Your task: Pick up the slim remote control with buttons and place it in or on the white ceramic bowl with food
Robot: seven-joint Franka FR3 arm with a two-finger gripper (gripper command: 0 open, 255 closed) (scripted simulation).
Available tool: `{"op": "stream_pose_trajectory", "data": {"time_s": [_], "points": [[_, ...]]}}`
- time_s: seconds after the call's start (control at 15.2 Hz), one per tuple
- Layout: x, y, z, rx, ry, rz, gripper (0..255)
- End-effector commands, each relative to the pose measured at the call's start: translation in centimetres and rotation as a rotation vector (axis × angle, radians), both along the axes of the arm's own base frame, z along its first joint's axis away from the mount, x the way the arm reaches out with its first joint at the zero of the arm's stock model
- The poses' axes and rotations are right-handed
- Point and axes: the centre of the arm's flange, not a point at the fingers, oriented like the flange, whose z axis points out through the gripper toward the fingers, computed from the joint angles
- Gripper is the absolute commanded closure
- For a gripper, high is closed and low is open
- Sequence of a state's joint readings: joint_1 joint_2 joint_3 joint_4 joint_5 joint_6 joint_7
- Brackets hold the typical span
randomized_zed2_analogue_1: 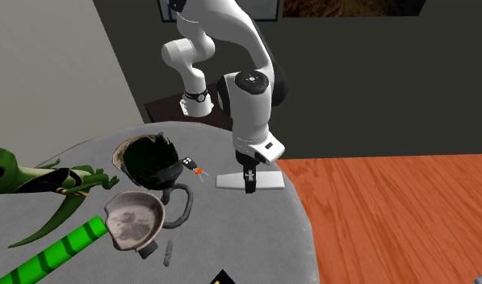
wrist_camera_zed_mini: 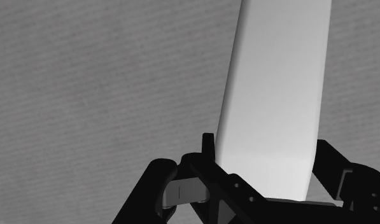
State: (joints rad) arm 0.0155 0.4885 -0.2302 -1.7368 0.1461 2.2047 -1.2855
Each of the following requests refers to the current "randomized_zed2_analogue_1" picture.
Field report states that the grey round table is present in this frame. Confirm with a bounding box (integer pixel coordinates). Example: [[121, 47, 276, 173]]
[[0, 120, 321, 284]]

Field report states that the green lizard toy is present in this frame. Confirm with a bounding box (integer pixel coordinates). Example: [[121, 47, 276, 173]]
[[0, 148, 121, 249]]

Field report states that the small grey stick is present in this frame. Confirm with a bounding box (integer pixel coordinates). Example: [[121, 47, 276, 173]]
[[162, 239, 175, 268]]

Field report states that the black key fob orange tag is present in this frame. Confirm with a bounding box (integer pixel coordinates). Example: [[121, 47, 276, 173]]
[[182, 156, 210, 183]]

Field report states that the dark maroon robot stand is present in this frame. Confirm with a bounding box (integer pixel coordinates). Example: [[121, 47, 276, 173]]
[[144, 81, 234, 132]]

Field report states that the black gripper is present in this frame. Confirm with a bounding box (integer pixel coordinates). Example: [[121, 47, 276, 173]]
[[235, 149, 266, 195]]

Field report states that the white flat rectangular slab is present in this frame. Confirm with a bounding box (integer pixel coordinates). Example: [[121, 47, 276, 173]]
[[216, 170, 286, 191]]

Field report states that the grey pink shell dish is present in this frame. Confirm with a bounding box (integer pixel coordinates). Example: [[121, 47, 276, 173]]
[[104, 190, 166, 253]]

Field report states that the small black cylinder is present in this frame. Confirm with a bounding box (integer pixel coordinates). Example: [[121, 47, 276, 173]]
[[137, 240, 160, 261]]

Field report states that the black and yellow object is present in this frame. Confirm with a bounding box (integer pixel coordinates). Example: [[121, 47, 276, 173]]
[[208, 268, 237, 284]]

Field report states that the dark grey curved cable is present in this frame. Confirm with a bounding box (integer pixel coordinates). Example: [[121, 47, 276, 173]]
[[160, 182, 195, 230]]

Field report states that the broken black bowl gold rim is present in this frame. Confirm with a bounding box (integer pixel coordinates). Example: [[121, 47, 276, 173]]
[[111, 132, 186, 192]]

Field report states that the green striped stick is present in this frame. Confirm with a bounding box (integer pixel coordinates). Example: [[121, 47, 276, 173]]
[[0, 215, 110, 284]]

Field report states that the brown wall picture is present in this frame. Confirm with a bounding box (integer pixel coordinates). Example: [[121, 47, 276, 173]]
[[281, 0, 427, 19]]

